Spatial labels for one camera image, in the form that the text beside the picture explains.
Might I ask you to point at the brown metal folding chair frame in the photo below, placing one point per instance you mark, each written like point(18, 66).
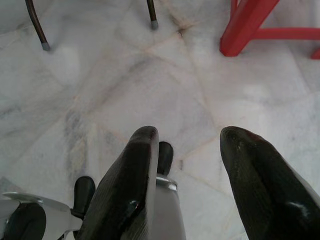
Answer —
point(36, 22)

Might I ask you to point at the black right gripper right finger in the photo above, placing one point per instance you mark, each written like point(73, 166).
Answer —
point(265, 190)

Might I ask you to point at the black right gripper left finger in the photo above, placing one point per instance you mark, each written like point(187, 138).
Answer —
point(125, 185)

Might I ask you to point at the red plastic stool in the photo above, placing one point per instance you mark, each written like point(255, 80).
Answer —
point(247, 22)

